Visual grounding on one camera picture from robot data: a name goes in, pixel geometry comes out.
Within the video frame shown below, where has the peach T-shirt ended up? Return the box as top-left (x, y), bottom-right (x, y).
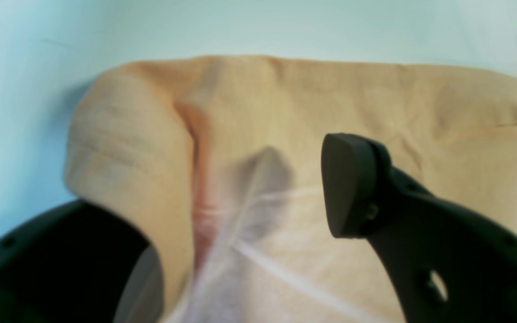
top-left (63, 27), bottom-right (517, 323)

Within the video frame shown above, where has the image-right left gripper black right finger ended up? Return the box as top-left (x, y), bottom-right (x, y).
top-left (321, 133), bottom-right (517, 323)

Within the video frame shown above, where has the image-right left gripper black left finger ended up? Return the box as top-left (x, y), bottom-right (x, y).
top-left (0, 200), bottom-right (149, 323)

